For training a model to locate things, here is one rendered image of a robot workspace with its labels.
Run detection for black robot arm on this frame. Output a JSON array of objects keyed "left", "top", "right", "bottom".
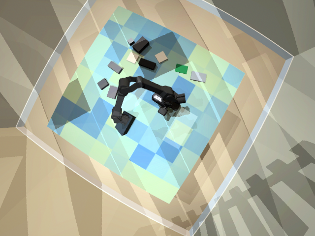
[{"left": 111, "top": 76, "right": 186, "bottom": 126}]

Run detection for flat green rectangular block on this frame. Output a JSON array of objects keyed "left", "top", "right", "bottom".
[{"left": 175, "top": 64, "right": 188, "bottom": 74}]

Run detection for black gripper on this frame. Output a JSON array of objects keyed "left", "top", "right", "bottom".
[{"left": 158, "top": 105, "right": 171, "bottom": 116}]

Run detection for white flat square tile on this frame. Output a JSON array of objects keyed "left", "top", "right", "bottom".
[{"left": 127, "top": 52, "right": 139, "bottom": 64}]

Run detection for cream flat square block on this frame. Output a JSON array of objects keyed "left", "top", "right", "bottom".
[{"left": 155, "top": 52, "right": 167, "bottom": 63}]

